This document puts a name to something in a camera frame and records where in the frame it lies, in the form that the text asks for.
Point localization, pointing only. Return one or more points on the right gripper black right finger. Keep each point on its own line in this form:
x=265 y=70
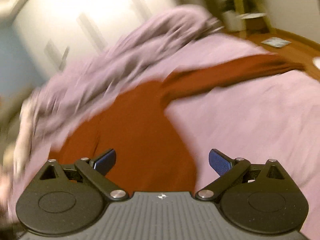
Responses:
x=257 y=198

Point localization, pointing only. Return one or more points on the paper on floor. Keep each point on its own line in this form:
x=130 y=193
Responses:
x=276 y=42

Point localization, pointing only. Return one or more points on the white wardrobe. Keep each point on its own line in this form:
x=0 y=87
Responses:
x=59 y=32

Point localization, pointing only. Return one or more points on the wooden side table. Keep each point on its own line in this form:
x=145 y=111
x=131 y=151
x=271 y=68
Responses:
x=250 y=10

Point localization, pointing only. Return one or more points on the lilac bed sheet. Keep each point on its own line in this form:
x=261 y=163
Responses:
x=271 y=117

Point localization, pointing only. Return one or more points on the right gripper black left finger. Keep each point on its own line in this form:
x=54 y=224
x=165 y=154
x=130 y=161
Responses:
x=65 y=199

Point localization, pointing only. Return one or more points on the rust red knit garment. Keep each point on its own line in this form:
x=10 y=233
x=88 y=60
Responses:
x=150 y=154

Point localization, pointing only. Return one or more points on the crumpled lilac blanket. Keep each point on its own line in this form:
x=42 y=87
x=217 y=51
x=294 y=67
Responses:
x=51 y=112

